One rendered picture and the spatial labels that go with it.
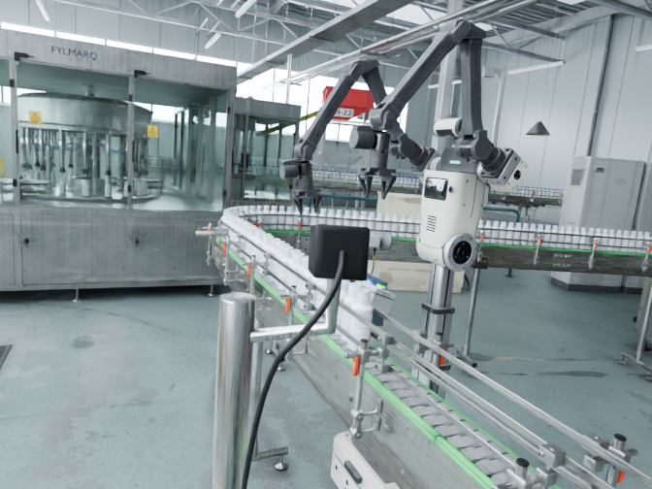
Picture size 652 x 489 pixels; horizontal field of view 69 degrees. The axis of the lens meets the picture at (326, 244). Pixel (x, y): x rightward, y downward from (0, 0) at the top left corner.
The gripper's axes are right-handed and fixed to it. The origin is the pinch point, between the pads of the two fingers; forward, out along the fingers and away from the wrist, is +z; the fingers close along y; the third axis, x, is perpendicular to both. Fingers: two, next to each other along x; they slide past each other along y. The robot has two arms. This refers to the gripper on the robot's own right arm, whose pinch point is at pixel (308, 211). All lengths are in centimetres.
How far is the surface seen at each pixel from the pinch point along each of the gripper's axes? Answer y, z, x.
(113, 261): 82, 78, -305
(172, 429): 61, 121, -67
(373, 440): 23, 39, 91
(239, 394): 62, -8, 135
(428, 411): 17, 26, 104
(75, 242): 111, 54, -305
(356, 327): 17, 19, 73
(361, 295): 15, 11, 72
